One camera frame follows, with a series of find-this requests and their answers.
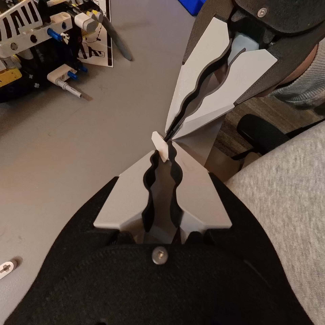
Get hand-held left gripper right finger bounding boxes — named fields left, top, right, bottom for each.
left=167, top=141, right=233, bottom=244

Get blue plastic bin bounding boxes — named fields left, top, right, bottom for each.
left=178, top=0, right=207, bottom=17

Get white two-hole lego beam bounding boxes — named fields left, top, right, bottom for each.
left=0, top=258, right=16, bottom=280

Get white lego connector piece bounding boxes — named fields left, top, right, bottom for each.
left=151, top=131, right=169, bottom=163

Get zebra striped lego helicopter model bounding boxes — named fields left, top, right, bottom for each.
left=0, top=0, right=134, bottom=103

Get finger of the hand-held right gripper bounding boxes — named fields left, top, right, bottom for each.
left=165, top=17, right=233, bottom=135
left=170, top=48, right=278, bottom=139

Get zebra striped sticker sheet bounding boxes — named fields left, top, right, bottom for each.
left=61, top=0, right=113, bottom=68

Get person's right forearm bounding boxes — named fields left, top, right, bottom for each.
left=269, top=42, right=325, bottom=111

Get person's right hand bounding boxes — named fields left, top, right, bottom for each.
left=259, top=43, right=321, bottom=98

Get black office chair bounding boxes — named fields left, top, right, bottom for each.
left=236, top=114, right=290, bottom=159

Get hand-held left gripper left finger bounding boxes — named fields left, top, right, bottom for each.
left=93, top=150, right=163, bottom=245

